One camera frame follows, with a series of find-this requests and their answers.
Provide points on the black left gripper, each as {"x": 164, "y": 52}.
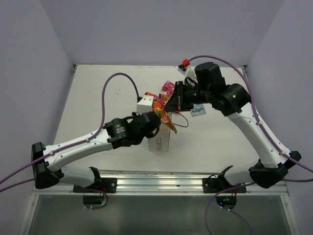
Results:
{"x": 134, "y": 115}

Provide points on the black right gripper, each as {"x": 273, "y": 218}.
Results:
{"x": 184, "y": 105}

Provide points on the orange Fox's fruits candy bag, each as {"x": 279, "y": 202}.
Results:
{"x": 158, "y": 106}

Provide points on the white paper coffee bag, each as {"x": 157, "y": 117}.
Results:
{"x": 160, "y": 142}

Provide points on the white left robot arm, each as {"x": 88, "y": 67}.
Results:
{"x": 52, "y": 163}

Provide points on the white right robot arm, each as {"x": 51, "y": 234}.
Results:
{"x": 274, "y": 158}

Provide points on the red snack packet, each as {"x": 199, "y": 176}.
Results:
{"x": 164, "y": 97}

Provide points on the pink small snack packet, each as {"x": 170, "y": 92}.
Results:
{"x": 168, "y": 87}

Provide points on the silver mints sachet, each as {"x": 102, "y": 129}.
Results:
{"x": 198, "y": 110}

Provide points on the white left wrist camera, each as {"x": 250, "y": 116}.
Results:
{"x": 145, "y": 105}

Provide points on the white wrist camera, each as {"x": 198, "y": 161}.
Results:
{"x": 188, "y": 73}
{"x": 145, "y": 105}

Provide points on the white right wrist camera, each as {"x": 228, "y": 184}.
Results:
{"x": 188, "y": 73}

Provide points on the aluminium rail frame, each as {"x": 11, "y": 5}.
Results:
{"x": 162, "y": 183}

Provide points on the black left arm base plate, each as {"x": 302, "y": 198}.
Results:
{"x": 106, "y": 185}

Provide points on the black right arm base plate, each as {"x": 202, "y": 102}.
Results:
{"x": 215, "y": 183}

